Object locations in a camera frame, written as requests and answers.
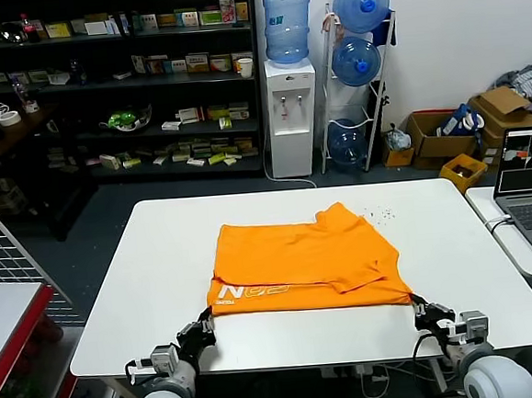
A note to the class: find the black tripod stand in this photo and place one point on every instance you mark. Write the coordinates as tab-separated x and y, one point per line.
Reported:
379	107

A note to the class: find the yellow plastic bin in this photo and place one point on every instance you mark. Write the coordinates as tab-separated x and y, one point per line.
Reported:
453	172

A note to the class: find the orange t-shirt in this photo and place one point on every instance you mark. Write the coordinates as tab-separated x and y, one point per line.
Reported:
298	252

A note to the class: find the brown wooden table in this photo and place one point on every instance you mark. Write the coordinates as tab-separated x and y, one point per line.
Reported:
21	130

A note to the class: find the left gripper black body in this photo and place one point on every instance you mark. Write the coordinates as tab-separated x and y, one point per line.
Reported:
194	340

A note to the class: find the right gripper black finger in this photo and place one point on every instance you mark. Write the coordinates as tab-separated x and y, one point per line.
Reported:
425	305
416	306

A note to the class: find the black shelving unit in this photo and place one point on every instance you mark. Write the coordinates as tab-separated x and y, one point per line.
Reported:
155	85

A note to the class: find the tilted blue water jug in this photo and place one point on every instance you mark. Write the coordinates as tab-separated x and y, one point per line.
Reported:
355	62
360	6
347	143

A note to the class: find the white work table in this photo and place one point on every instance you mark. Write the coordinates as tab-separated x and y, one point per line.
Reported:
160	262

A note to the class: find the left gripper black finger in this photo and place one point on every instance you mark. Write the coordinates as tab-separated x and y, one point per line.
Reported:
210	325
205	318

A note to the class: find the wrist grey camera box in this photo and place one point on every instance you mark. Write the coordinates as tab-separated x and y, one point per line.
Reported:
163	358
473	326

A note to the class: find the small open cardboard box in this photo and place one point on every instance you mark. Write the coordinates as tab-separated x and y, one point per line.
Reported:
398	157

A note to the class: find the pink printed box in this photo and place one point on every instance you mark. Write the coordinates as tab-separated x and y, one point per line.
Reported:
227	9

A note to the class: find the white red medicine box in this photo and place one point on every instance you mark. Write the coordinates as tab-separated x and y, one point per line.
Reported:
189	116

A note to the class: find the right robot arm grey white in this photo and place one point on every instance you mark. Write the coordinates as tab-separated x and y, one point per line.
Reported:
497	379

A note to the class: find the cola bottle red cap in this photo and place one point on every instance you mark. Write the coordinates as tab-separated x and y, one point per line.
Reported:
30	29

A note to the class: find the upright blue water jug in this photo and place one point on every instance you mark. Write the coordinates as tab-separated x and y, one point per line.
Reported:
287	26

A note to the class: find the large open cardboard box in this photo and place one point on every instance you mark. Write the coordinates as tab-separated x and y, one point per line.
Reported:
432	146

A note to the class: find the white side table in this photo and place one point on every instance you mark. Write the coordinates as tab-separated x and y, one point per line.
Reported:
482	200

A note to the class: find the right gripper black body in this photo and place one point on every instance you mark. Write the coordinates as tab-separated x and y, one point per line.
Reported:
437	319

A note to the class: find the blue white shopping bag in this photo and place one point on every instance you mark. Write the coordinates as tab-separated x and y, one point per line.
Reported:
456	124

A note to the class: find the left wrist grey camera box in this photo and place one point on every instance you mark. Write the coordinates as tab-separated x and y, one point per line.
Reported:
163	358

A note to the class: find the white tape roll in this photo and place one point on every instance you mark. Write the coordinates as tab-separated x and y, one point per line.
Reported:
11	118

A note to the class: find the clear plastic water bottle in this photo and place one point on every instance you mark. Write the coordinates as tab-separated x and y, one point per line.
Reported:
23	94

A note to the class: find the shiny metal bowl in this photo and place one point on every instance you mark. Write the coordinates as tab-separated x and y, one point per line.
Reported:
13	32

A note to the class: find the right wrist grey camera box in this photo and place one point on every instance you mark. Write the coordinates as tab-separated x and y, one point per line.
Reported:
473	326

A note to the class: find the scattered dark crumbs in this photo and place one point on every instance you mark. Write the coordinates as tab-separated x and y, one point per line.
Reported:
382	213

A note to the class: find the cardboard box with raised flap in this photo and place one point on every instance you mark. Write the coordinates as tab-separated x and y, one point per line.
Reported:
500	102

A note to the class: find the white water dispenser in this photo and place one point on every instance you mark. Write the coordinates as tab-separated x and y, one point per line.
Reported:
292	114

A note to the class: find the orange yellow medicine box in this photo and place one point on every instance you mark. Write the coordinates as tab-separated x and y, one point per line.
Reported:
197	63

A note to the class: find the grey crumpled plastic bag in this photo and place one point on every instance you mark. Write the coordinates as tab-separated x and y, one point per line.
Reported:
398	140

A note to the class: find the white paper cup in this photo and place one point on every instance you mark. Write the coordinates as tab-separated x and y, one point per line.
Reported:
245	68

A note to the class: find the green snack bags in wrap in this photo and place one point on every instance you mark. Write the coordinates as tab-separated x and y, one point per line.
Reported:
124	120

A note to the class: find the white power strip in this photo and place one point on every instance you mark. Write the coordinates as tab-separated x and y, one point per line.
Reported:
353	370

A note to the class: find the red edged white cart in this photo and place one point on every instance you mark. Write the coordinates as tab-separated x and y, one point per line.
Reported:
3	316

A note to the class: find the white metal jug rack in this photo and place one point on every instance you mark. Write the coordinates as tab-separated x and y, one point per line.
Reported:
329	88

